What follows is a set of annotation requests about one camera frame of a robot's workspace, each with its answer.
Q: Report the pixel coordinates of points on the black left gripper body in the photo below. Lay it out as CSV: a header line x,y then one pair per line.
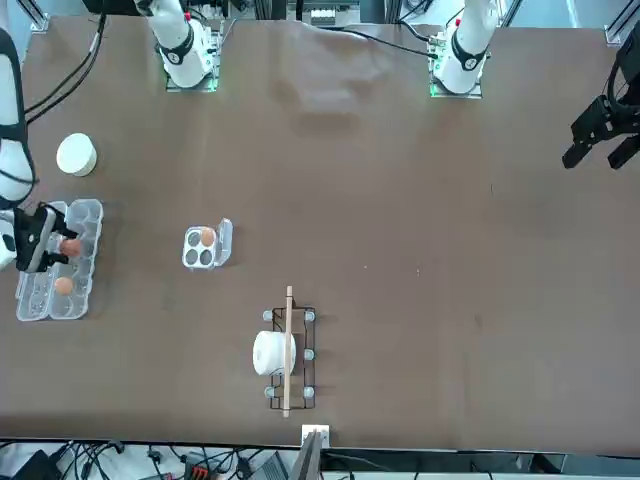
x,y
632,115

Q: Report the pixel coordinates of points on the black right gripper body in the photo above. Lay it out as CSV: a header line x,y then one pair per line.
x,y
32,240

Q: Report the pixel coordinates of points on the brown egg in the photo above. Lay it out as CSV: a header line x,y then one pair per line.
x,y
71,247
206,236
64,285

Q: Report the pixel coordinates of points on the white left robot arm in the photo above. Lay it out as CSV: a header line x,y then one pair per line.
x,y
467,45

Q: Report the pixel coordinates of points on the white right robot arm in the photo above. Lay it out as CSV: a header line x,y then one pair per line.
x,y
182,55

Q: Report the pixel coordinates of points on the transparent twelve-slot egg tray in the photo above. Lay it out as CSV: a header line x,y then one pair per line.
x,y
37,300

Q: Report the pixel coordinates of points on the transparent four-slot egg tray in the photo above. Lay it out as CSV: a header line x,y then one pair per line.
x,y
198,249

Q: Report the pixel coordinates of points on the white bowl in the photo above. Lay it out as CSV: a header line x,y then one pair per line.
x,y
76,155

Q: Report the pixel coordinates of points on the red black connector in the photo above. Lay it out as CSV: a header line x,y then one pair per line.
x,y
197,470

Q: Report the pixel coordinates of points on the grey power strip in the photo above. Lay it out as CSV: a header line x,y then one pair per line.
x,y
322,17

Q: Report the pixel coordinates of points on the ribbed power adapter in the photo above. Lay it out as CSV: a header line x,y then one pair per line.
x,y
270,467

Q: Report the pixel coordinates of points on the aluminium frame bracket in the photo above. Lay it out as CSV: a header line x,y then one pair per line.
x,y
40,24
616,31

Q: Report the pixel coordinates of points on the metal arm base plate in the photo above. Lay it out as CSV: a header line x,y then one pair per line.
x,y
200,90
475,94

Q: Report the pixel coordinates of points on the aluminium camera post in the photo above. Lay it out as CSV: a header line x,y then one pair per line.
x,y
315,457

